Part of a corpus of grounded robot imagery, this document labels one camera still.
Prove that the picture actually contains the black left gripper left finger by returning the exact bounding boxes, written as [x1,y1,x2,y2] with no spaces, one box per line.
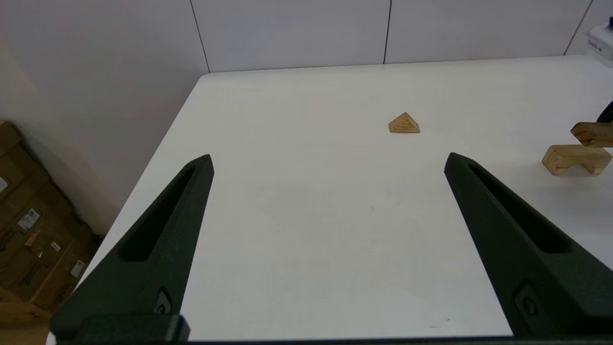
[50,153,215,343]

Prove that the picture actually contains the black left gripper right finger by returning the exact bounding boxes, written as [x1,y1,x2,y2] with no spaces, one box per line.
[444,152,613,338]

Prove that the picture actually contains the rectangular wooden building block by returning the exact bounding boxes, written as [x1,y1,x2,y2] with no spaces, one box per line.
[570,122,613,148]

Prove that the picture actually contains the arched wooden building block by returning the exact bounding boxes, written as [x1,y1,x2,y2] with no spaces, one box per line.
[542,145,613,176]

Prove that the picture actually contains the triangular wooden building block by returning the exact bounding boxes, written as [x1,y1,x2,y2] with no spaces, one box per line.
[388,112,421,134]

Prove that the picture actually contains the brown cardboard box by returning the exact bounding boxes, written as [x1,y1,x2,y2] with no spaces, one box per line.
[0,158,82,274]
[0,120,48,207]
[0,216,103,331]

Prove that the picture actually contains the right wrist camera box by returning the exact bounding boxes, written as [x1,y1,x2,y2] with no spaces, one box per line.
[587,17,613,60]

